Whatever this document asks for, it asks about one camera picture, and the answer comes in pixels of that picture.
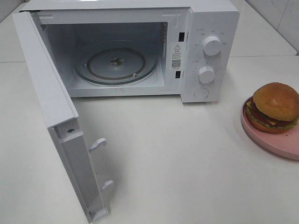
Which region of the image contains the white timer knob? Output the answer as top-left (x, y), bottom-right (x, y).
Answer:
top-left (198, 66), bottom-right (216, 84)

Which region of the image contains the burger with brown bun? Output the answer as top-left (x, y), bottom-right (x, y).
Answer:
top-left (245, 82), bottom-right (299, 134)

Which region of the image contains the white microwave oven body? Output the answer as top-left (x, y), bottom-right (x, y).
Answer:
top-left (19, 0), bottom-right (239, 103)

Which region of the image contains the white warning label sticker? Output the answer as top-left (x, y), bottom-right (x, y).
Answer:
top-left (170, 42), bottom-right (185, 69)

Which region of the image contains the pink round plate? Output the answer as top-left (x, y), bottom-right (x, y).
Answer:
top-left (240, 103), bottom-right (299, 160)

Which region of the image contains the glass microwave turntable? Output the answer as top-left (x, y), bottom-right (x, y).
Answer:
top-left (74, 40), bottom-right (159, 85)

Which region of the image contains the white microwave door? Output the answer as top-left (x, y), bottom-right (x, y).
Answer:
top-left (13, 11), bottom-right (114, 223)

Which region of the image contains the upper white power knob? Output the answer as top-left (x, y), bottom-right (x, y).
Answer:
top-left (202, 35), bottom-right (222, 56)

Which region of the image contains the round white door button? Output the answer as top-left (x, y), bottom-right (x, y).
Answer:
top-left (194, 88), bottom-right (209, 99)

